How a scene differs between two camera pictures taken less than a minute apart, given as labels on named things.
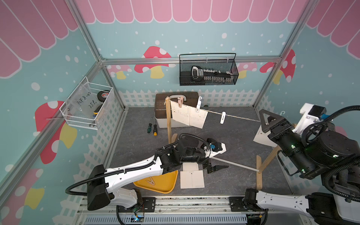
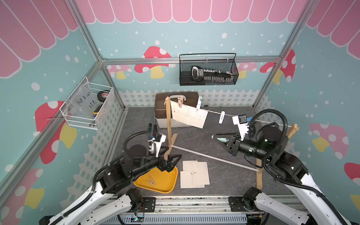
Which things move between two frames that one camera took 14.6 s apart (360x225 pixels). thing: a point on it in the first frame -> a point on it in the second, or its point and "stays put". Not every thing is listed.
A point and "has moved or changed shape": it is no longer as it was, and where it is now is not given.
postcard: (193, 179) stays put
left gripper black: (207, 165) -> (168, 166)
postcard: (261, 137) has moved or changed shape
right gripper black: (276, 134) -> (234, 149)
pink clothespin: (151, 181) stays put
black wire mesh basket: (207, 69) stays put
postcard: (190, 166) stays put
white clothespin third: (223, 116) stays put
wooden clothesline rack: (260, 168) stays put
